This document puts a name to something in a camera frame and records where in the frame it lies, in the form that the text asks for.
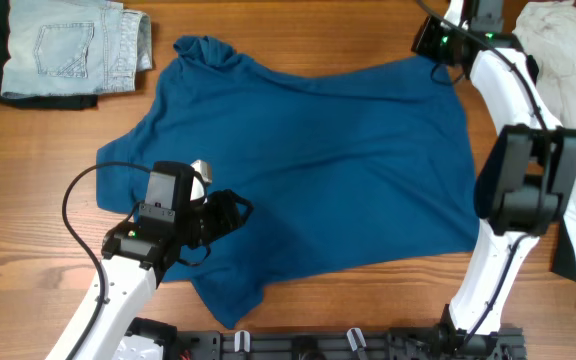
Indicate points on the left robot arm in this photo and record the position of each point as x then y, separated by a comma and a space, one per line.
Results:
177, 212

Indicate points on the dark blue polo shirt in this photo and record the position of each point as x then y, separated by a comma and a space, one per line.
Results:
342, 171

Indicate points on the light blue denim shorts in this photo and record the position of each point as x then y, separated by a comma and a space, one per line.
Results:
74, 47

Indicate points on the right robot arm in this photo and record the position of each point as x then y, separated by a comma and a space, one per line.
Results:
524, 186

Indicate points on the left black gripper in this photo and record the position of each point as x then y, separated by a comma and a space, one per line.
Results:
226, 213

